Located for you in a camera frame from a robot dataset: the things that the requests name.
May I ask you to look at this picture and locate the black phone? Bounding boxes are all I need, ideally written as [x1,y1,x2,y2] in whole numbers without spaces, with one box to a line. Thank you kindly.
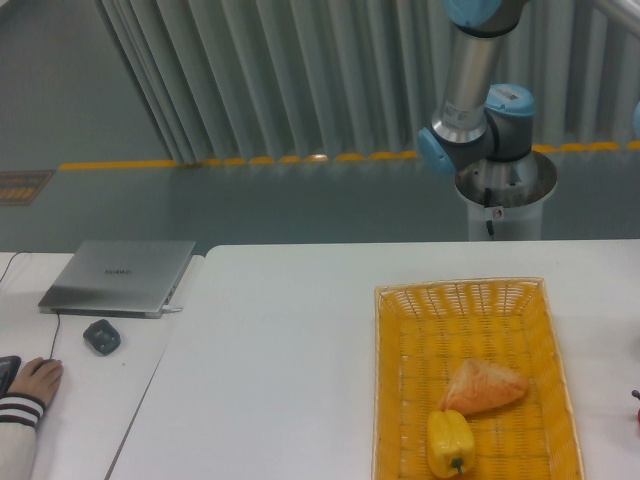
[0,355,22,396]

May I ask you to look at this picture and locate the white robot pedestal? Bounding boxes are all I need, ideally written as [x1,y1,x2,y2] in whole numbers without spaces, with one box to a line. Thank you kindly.
[455,151,558,241]

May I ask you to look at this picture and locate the yellow bell pepper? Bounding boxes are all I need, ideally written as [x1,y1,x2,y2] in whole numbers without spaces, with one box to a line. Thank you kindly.
[426,410,476,479]

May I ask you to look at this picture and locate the black mouse cable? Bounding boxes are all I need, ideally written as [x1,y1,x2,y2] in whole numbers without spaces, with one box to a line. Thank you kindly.
[48,308,62,361]

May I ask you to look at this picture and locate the black power adapter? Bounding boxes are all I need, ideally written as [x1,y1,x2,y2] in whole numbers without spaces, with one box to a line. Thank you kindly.
[83,319,121,356]

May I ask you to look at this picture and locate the black pedestal cable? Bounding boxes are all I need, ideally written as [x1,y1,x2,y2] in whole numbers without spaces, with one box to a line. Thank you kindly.
[482,186,496,241]

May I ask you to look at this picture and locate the white striped sleeve forearm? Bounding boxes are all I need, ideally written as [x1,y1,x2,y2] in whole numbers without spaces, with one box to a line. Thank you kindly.
[1,393,46,479]

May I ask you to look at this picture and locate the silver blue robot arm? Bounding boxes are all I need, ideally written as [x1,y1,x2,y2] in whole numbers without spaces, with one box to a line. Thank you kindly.
[418,1,535,175]

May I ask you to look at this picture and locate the person's hand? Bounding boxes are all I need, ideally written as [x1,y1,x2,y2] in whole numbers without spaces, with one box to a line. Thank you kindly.
[8,357,64,407]

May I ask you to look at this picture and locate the triangular bread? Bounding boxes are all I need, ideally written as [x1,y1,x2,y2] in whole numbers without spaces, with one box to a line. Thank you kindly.
[438,359,529,415]

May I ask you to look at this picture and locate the yellow woven basket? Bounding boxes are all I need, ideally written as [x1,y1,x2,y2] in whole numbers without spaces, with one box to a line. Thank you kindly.
[371,278,584,479]

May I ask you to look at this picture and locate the silver closed laptop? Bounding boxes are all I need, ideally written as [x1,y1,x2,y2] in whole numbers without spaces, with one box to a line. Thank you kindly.
[38,240,195,318]

